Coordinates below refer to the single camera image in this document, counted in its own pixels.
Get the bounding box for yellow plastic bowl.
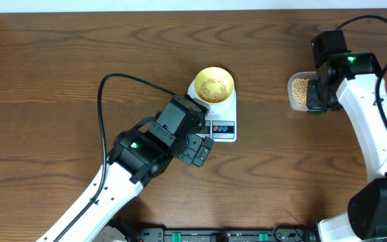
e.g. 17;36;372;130
193;67;234;104

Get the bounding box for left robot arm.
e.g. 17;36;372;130
40;95;214;241

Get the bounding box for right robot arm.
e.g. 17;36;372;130
306;30;387;241

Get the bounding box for white digital kitchen scale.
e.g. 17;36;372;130
197;80;237;143

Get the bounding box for soybeans in bowl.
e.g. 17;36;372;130
198;78;230;103

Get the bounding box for soybeans in container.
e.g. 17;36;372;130
292;78;309;105

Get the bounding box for clear plastic container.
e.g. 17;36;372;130
288;71;320;113

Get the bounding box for left black cable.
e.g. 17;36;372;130
52;73;177;242

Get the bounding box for black cable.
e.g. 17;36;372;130
52;73;177;242
335;15;387;169

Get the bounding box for right black cable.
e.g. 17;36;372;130
335;15;387;169

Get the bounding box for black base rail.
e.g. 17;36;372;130
100;222;320;242

